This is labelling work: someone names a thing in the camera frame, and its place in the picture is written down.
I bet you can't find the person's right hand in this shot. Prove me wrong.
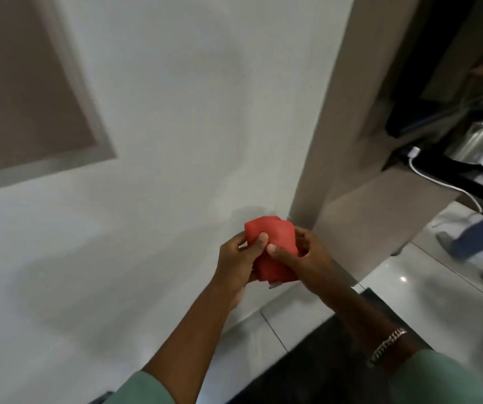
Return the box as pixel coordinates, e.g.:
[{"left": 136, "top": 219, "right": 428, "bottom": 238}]
[{"left": 266, "top": 226, "right": 344, "bottom": 298}]

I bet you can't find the person's right forearm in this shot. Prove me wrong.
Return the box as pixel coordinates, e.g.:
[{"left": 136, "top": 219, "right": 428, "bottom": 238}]
[{"left": 315, "top": 271, "right": 420, "bottom": 368}]

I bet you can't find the brown framed wall panel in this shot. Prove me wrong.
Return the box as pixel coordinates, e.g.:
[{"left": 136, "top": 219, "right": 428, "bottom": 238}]
[{"left": 0, "top": 0, "right": 118, "bottom": 196}]

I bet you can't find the black flat screen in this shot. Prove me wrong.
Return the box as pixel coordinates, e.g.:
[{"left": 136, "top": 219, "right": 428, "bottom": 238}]
[{"left": 385, "top": 0, "right": 480, "bottom": 138}]

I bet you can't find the steel electric kettle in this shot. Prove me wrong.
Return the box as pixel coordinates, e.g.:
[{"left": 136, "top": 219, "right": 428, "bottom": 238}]
[{"left": 445, "top": 110, "right": 483, "bottom": 165}]

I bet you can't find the person's left hand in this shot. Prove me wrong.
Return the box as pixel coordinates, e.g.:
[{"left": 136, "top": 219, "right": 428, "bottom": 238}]
[{"left": 211, "top": 231, "right": 270, "bottom": 308}]

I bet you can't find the person's left forearm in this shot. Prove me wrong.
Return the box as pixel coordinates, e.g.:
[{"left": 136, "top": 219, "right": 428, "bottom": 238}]
[{"left": 141, "top": 283, "right": 245, "bottom": 404}]

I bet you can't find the red cloth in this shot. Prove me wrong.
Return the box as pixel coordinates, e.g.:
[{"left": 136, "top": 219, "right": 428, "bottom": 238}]
[{"left": 243, "top": 215, "right": 302, "bottom": 286}]

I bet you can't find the beige wooden cabinet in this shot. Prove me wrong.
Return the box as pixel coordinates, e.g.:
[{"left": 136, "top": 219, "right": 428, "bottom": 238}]
[{"left": 288, "top": 0, "right": 483, "bottom": 286}]

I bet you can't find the silver chain bracelet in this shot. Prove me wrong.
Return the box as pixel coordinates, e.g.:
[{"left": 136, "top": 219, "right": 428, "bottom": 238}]
[{"left": 368, "top": 327, "right": 409, "bottom": 366}]

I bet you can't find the green shirt sleeve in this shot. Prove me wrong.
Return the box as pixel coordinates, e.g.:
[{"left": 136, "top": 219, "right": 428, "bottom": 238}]
[
  {"left": 388, "top": 348, "right": 483, "bottom": 404},
  {"left": 102, "top": 370, "right": 176, "bottom": 404}
]

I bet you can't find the dark floor mat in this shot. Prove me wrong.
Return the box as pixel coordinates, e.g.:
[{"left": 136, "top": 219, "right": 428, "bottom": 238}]
[{"left": 225, "top": 287, "right": 436, "bottom": 404}]

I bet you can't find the white cable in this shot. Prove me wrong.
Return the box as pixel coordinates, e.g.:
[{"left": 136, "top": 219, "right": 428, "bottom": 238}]
[{"left": 408, "top": 157, "right": 483, "bottom": 215}]

